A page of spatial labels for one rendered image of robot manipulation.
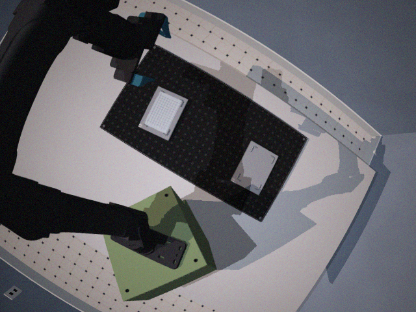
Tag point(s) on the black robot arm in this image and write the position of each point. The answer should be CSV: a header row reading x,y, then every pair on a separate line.
x,y
39,31

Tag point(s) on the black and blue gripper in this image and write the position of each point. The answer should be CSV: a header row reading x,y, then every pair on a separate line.
x,y
132,42

